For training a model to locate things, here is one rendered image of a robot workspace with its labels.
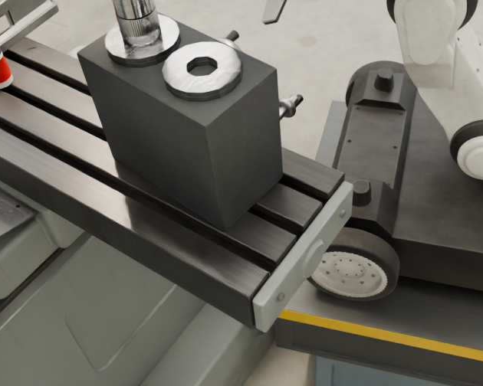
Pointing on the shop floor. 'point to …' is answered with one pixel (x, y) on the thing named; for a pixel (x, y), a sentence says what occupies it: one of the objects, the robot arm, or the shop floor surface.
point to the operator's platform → (392, 324)
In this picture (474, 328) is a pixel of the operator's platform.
